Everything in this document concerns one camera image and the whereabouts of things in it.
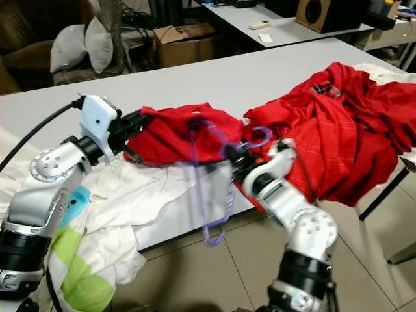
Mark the red t-shirt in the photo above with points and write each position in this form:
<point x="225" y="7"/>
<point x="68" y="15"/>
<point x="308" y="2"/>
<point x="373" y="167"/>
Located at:
<point x="169" y="136"/>

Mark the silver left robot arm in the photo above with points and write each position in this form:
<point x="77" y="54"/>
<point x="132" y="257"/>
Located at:
<point x="39" y="214"/>

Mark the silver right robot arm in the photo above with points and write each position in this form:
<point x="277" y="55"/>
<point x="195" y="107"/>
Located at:
<point x="283" y="195"/>

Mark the white t-shirt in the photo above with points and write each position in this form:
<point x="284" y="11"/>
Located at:
<point x="156" y="188"/>

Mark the grey plaid throw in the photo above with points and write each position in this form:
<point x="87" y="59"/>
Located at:
<point x="91" y="78"/>

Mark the white work table black legs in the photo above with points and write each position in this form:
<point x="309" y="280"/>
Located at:
<point x="221" y="78"/>

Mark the grey pillow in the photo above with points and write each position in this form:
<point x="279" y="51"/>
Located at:
<point x="99" y="45"/>
<point x="68" y="49"/>

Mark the cardboard box marked 5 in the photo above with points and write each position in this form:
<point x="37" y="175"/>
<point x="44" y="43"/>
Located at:
<point x="185" y="51"/>

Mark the red garment with plaid tag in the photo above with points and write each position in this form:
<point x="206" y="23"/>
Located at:
<point x="344" y="123"/>

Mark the small white card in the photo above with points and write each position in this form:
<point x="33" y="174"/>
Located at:
<point x="265" y="38"/>

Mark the white remote control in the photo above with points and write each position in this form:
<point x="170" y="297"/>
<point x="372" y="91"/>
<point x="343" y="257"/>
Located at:
<point x="260" y="25"/>

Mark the white desk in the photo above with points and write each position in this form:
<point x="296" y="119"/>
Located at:
<point x="292" y="32"/>

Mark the brown wooden box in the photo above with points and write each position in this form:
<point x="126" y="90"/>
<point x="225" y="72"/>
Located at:
<point x="6" y="71"/>

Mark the brown armchair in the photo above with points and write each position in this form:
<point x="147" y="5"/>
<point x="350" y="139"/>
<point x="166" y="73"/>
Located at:
<point x="26" y="32"/>

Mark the white garment green blue patches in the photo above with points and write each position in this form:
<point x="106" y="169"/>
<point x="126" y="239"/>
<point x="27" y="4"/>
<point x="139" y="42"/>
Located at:
<point x="84" y="279"/>

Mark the flat black device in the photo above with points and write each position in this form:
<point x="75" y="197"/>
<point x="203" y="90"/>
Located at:
<point x="242" y="3"/>

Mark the wooden speaker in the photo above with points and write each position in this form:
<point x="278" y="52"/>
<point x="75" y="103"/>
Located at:
<point x="322" y="13"/>

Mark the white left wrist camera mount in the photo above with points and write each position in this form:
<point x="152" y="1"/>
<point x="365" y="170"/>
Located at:
<point x="99" y="127"/>

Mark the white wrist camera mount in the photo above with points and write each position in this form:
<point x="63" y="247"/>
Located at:
<point x="279" y="159"/>
<point x="99" y="127"/>

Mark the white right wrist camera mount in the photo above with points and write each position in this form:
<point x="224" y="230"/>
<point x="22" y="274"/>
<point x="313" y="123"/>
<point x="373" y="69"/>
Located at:
<point x="279" y="159"/>

